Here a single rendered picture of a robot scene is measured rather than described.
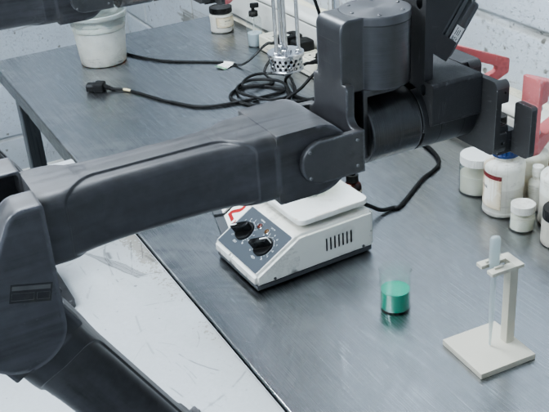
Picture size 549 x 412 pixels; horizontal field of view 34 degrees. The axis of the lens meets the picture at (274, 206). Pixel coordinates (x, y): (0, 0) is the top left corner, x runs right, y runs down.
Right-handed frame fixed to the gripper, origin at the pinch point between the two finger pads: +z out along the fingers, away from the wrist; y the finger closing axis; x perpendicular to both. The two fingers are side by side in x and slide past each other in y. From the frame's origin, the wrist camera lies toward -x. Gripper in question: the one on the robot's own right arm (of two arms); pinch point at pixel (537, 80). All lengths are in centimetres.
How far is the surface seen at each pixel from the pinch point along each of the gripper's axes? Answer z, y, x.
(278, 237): -6, 42, 34
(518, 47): 48, 55, 21
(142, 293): -25, 48, 41
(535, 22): 48, 51, 16
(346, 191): 6, 43, 31
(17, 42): 10, 285, 70
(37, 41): 17, 285, 71
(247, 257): -11, 43, 37
